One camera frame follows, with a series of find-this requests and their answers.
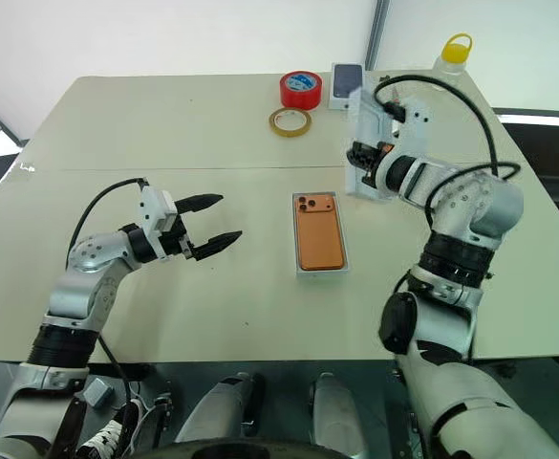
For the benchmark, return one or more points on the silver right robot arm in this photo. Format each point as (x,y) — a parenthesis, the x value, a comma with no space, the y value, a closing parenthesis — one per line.
(489,201)

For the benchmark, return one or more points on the silver black rounded shell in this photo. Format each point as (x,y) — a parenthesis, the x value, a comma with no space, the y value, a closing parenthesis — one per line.
(221,406)

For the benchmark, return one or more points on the white phone box lid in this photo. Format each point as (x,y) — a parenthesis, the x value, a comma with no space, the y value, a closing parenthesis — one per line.
(370,119)

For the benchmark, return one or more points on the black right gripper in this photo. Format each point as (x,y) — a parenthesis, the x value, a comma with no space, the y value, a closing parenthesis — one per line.
(362,155)

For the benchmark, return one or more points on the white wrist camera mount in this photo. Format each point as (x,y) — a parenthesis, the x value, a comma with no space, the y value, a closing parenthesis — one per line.
(415,119)
(152,205)

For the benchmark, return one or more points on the grey vertical pole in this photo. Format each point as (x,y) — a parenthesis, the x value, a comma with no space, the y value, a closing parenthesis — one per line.
(377,33)

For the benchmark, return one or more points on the black white sneaker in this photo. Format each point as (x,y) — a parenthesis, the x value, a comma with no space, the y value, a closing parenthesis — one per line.
(112,430)

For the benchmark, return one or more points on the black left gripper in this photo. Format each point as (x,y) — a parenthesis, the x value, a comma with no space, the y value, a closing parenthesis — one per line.
(174,239)

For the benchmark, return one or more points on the grey metal block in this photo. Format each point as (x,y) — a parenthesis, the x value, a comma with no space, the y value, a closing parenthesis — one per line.
(98,393)

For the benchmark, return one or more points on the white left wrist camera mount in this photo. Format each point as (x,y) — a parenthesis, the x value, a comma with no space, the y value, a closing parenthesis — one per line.
(152,205)

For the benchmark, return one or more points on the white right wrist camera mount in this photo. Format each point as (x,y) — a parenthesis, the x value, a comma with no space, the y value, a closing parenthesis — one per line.
(415,119)

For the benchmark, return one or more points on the black furniture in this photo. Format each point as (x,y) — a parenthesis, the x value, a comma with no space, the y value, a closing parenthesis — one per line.
(546,143)

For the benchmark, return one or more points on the phone box with blue print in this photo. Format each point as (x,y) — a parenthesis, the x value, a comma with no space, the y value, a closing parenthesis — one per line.
(347,79)

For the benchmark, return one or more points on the red tape roll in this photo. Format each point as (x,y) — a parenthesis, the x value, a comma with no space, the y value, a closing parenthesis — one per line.
(298,100)

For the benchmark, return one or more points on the orange smartphone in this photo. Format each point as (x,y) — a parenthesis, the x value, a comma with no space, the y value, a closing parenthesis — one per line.
(319,239)

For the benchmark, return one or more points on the white plastic tray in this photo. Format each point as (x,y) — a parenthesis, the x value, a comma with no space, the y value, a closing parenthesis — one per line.
(324,275)

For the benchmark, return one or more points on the clear tape roll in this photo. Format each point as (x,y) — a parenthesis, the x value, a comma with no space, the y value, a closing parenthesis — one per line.
(288,134)

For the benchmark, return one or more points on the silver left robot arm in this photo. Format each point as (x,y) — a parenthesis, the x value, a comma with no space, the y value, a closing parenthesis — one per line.
(88,258)

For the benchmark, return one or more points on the clear bottle with yellow cap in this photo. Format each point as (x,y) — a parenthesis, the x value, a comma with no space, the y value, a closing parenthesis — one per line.
(451,69)

